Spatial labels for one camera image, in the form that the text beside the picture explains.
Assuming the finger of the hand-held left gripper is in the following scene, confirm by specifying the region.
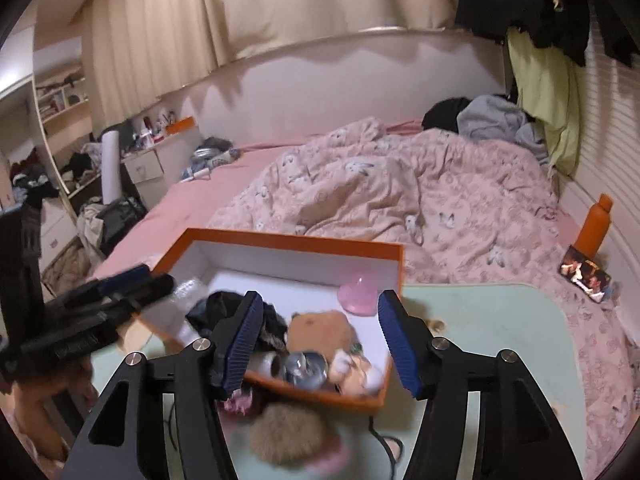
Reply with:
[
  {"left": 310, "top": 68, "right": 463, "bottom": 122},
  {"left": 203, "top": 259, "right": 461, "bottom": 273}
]
[
  {"left": 64, "top": 264, "right": 154, "bottom": 307},
  {"left": 106, "top": 273, "right": 177, "bottom": 322}
]

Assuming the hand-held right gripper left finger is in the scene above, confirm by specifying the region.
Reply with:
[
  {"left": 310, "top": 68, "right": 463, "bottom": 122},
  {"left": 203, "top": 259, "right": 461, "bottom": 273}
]
[{"left": 59, "top": 290, "right": 265, "bottom": 480}]

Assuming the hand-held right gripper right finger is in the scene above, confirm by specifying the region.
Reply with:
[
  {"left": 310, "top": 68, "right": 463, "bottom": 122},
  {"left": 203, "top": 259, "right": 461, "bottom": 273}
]
[{"left": 376, "top": 289, "right": 585, "bottom": 480}]

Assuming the shiny silver metal cone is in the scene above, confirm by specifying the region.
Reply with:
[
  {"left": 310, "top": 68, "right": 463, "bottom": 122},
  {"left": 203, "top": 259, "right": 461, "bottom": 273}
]
[{"left": 282, "top": 351, "right": 329, "bottom": 389}]

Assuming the orange cardboard box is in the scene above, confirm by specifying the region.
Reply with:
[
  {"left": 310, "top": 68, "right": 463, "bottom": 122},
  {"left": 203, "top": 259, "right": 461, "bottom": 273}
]
[{"left": 135, "top": 227, "right": 406, "bottom": 415}]

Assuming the person's left forearm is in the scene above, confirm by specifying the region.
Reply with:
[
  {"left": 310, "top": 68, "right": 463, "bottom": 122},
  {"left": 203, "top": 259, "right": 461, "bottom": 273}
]
[{"left": 10, "top": 357, "right": 97, "bottom": 461}]

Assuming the small white object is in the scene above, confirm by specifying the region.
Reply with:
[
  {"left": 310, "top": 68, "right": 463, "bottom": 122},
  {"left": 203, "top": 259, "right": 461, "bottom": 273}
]
[{"left": 245, "top": 350, "right": 283, "bottom": 378}]

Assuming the dark cloth bundle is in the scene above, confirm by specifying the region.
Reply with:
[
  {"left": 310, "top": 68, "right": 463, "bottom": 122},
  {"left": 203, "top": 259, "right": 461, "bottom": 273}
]
[{"left": 186, "top": 290, "right": 290, "bottom": 353}]

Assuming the brown patterned cloth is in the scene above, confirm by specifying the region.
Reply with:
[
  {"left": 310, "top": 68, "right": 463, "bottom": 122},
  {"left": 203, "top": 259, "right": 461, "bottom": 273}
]
[{"left": 42, "top": 242, "right": 96, "bottom": 293}]

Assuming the white drawer unit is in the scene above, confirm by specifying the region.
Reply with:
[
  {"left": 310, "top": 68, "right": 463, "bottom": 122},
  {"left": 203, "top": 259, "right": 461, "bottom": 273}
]
[{"left": 37, "top": 195, "right": 81, "bottom": 273}]

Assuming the black bag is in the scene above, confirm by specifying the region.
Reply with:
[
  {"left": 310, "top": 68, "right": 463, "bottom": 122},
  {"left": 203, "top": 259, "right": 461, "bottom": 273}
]
[{"left": 95, "top": 196, "right": 148, "bottom": 256}]

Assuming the beige cloth heap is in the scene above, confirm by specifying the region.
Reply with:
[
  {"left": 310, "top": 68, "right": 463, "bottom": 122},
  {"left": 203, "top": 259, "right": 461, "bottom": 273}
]
[{"left": 77, "top": 202, "right": 108, "bottom": 261}]

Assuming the pink frilly cloth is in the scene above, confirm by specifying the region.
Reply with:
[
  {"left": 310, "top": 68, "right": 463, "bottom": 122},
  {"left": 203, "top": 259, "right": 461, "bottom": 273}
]
[{"left": 220, "top": 389, "right": 263, "bottom": 416}]

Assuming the pink heart-shaped dish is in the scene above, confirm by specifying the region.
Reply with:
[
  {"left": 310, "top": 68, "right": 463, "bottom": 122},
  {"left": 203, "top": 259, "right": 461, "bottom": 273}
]
[{"left": 337, "top": 272, "right": 381, "bottom": 317}]

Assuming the brown plush toy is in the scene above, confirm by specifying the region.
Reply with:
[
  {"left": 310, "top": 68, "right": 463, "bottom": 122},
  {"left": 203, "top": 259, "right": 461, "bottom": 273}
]
[{"left": 287, "top": 309, "right": 388, "bottom": 398}]

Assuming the mint green lap table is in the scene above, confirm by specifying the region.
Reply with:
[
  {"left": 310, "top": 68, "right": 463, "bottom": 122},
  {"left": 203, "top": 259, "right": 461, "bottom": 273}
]
[{"left": 90, "top": 280, "right": 588, "bottom": 480}]

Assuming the dark clothes pile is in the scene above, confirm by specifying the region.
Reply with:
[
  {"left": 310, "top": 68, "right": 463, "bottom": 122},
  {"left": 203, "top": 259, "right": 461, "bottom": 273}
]
[{"left": 10, "top": 147, "right": 63, "bottom": 206}]

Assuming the tan fluffy pompom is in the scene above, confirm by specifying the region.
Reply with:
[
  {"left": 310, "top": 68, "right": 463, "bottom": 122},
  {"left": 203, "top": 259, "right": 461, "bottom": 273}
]
[{"left": 249, "top": 402, "right": 351, "bottom": 473}]

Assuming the pink bed sheet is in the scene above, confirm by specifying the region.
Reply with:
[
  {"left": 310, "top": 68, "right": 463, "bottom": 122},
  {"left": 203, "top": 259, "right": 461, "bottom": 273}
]
[{"left": 90, "top": 120, "right": 426, "bottom": 281}]

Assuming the white paper roll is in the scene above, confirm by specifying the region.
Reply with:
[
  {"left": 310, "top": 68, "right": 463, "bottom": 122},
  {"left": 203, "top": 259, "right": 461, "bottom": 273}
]
[{"left": 101, "top": 130, "right": 123, "bottom": 203}]

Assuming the white nightstand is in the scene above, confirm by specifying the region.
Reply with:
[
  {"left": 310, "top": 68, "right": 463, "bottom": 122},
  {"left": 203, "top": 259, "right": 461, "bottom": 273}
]
[{"left": 122, "top": 132, "right": 203, "bottom": 208}]

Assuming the group of small bottles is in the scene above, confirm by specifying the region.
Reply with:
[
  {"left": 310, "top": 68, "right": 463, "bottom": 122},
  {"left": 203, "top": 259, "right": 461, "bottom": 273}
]
[{"left": 127, "top": 109, "right": 176, "bottom": 150}]

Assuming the grey blue cloth bundle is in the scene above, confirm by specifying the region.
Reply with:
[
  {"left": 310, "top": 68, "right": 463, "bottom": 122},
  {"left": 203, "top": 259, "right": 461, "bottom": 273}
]
[{"left": 181, "top": 136, "right": 242, "bottom": 182}]

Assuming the pink printed blanket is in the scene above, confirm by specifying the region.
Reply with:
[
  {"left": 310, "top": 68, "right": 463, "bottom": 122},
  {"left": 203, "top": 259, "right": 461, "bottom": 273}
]
[{"left": 205, "top": 116, "right": 638, "bottom": 480}]

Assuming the white bookshelf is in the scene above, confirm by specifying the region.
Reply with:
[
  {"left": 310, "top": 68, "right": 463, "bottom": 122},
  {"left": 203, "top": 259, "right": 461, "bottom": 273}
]
[{"left": 30, "top": 40, "right": 103, "bottom": 201}]

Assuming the photo card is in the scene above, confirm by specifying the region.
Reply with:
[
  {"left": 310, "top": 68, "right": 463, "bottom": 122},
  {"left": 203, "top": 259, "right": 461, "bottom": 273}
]
[{"left": 558, "top": 245, "right": 613, "bottom": 303}]

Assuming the orange bottle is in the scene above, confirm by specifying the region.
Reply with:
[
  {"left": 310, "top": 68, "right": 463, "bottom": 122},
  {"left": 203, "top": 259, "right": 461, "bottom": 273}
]
[{"left": 577, "top": 193, "right": 615, "bottom": 256}]

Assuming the black cloth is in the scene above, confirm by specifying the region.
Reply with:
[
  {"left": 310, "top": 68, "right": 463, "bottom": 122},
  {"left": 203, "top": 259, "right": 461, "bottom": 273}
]
[{"left": 421, "top": 96, "right": 473, "bottom": 133}]

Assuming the light green hanging cloth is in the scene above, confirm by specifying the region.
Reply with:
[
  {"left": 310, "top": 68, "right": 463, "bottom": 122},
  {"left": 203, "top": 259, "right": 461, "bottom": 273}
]
[{"left": 507, "top": 27, "right": 583, "bottom": 176}]

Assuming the beige curtain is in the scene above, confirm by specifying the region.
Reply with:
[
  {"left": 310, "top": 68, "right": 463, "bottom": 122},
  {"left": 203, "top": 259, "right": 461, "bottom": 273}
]
[{"left": 82, "top": 0, "right": 463, "bottom": 126}]

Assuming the black cable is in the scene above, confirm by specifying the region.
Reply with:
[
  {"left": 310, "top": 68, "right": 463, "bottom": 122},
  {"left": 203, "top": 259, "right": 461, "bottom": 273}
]
[{"left": 369, "top": 412, "right": 404, "bottom": 461}]

